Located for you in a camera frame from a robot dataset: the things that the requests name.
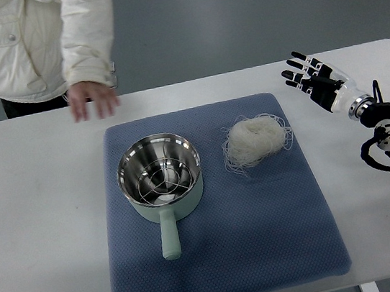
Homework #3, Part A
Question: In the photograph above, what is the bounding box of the white puffer jacket sleeve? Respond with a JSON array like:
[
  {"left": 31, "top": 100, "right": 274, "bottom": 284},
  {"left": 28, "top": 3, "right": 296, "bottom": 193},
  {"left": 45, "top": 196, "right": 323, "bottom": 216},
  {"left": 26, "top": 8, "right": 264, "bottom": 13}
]
[{"left": 52, "top": 0, "right": 126, "bottom": 96}]

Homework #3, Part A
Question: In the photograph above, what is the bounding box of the mint green steel pot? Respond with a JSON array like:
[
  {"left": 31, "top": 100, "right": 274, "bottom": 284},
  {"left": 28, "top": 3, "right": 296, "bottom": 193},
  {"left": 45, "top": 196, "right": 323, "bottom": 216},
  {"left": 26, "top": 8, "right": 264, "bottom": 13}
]
[{"left": 117, "top": 133, "right": 204, "bottom": 261}]

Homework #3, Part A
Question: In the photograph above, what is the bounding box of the person's bare hand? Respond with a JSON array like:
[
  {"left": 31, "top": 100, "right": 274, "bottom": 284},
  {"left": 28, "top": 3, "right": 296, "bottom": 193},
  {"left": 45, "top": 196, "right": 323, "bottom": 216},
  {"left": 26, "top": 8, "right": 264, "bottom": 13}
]
[{"left": 66, "top": 81, "right": 121, "bottom": 123}]

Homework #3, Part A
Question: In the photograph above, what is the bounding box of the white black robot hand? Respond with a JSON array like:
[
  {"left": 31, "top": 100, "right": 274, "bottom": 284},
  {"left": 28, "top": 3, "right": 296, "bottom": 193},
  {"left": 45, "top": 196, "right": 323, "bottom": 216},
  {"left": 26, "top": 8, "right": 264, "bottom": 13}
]
[{"left": 281, "top": 51, "right": 376, "bottom": 121}]

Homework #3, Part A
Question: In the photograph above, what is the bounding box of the white vermicelli bundle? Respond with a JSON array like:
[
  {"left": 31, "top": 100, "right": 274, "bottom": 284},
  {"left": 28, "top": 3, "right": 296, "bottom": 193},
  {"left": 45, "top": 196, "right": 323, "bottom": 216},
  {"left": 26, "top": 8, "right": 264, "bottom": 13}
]
[{"left": 221, "top": 113, "right": 294, "bottom": 177}]

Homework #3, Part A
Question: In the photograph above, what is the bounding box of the blue quilted mat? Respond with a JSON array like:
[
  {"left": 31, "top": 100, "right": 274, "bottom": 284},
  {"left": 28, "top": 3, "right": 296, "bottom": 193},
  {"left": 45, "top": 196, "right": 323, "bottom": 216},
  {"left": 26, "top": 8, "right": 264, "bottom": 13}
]
[{"left": 103, "top": 93, "right": 351, "bottom": 292}]

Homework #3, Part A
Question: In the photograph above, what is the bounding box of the wire steaming rack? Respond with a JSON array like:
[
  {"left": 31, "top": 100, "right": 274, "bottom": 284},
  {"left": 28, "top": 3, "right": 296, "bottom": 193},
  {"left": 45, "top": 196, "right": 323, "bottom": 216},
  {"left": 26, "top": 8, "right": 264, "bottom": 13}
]
[{"left": 137, "top": 157, "right": 193, "bottom": 206}]

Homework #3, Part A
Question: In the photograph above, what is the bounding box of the white puffer jacket torso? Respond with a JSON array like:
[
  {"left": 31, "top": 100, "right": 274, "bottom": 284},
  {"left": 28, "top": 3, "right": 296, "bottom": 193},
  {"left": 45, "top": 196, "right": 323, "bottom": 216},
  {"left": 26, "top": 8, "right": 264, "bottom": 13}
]
[{"left": 0, "top": 0, "right": 66, "bottom": 103}]

